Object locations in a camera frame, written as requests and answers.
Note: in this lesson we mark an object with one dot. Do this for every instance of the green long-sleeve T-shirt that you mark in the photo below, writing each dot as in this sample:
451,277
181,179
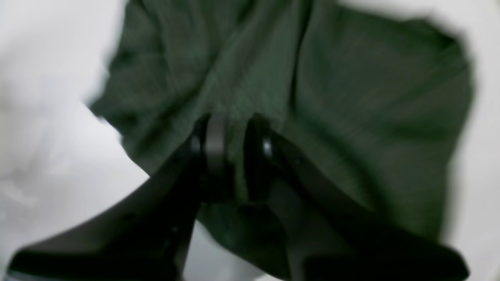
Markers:
377,104

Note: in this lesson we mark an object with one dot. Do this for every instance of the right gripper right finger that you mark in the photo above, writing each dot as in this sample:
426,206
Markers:
328,236

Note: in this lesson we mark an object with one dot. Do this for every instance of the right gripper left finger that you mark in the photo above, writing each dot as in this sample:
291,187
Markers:
145,236

